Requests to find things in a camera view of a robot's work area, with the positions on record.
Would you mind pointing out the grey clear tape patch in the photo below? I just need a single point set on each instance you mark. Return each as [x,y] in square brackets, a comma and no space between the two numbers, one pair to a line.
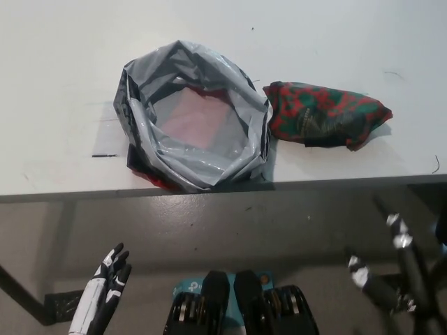
[108,136]

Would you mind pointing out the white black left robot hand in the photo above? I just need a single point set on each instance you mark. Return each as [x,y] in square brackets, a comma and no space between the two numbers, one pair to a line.
[91,296]

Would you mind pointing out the black plastic bag grey inside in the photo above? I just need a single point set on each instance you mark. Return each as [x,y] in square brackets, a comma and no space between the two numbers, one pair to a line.
[195,164]

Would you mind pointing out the black floor foot plate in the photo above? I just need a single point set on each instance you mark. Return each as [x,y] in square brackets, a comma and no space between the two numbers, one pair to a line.
[63,303]

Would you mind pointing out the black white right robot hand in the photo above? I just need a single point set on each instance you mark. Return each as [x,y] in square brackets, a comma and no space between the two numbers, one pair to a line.
[380,288]

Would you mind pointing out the black slanted table leg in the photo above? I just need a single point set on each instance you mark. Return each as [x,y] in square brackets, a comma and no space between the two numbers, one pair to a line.
[24,292]

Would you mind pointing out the teal router box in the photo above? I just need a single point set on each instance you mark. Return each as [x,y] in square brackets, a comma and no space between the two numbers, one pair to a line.
[181,288]

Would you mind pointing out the red green patterned cloth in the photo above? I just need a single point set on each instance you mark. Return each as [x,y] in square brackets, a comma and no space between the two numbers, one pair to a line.
[314,111]

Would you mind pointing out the red flat sheet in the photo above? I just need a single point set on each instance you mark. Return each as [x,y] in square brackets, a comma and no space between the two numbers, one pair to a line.
[157,182]

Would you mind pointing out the black left robot body block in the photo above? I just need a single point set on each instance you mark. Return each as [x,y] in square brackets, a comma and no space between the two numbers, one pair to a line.
[213,296]

